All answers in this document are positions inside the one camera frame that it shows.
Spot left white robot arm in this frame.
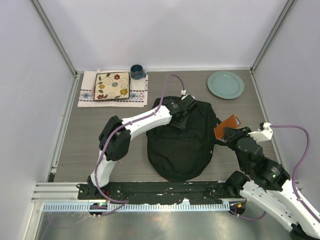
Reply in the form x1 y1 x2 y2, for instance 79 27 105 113
87 94 197 200

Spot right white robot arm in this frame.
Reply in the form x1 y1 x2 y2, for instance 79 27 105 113
224 122 320 240

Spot dark blue ceramic cup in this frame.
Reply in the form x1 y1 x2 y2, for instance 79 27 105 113
130 64 146 80

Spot floral square ceramic plate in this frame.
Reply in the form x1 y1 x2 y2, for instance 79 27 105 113
94 72 130 102

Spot light teal round plate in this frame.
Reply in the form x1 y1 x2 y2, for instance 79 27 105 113
207 71 245 100

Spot white patterned cloth mat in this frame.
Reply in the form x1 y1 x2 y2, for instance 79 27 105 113
77 70 148 108

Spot white slotted cable duct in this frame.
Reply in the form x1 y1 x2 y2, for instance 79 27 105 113
42 201 230 212

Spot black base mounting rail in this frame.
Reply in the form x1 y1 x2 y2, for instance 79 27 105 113
76 181 241 205

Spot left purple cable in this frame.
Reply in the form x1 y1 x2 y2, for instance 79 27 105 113
94 74 187 217

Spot brown leather wallet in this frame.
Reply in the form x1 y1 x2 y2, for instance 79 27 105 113
213 114 242 140

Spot black student backpack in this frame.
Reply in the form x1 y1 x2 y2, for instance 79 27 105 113
146 101 225 182

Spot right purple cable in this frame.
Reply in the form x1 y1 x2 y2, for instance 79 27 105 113
228 124 320 221

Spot purple cable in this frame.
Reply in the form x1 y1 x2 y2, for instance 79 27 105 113
94 74 187 217
228 124 320 221

